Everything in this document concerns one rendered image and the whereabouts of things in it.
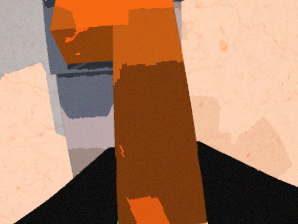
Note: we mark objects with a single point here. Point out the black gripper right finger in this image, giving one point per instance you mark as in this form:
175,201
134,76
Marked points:
235,193

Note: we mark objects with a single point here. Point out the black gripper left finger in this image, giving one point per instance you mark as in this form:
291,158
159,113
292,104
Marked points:
89,198

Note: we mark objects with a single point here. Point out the orange l-shaped part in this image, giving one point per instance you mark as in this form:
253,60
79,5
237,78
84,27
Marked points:
155,145

